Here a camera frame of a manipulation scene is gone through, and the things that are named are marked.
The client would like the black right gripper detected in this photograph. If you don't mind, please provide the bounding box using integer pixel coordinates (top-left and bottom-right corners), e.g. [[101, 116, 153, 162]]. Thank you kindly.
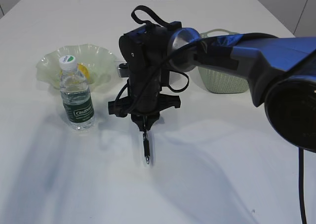
[[108, 94, 181, 132]]

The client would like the black pen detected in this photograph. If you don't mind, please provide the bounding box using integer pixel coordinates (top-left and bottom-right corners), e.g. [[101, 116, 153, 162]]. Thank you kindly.
[[143, 132, 150, 165]]

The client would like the clear water bottle green label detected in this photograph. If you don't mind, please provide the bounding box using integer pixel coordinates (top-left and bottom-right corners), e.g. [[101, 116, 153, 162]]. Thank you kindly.
[[59, 55, 94, 130]]

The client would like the yellow pear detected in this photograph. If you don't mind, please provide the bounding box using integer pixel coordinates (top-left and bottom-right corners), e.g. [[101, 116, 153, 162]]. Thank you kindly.
[[59, 63, 90, 84]]

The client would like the black blue right robot arm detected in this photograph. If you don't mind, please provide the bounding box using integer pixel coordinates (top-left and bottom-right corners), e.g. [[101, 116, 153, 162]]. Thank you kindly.
[[108, 24, 316, 152]]

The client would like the pale green wavy plate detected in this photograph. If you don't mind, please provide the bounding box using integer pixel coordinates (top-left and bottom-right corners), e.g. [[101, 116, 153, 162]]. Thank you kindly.
[[36, 43, 121, 92]]

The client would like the pale green woven basket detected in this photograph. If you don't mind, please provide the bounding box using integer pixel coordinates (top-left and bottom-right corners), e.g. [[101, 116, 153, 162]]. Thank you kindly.
[[197, 28, 250, 95]]

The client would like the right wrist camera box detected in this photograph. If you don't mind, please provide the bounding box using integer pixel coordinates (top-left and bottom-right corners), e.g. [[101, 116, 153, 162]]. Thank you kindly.
[[118, 63, 129, 78]]

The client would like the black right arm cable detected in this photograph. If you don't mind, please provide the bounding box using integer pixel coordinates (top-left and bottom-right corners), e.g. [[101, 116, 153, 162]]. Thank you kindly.
[[115, 5, 191, 116]]

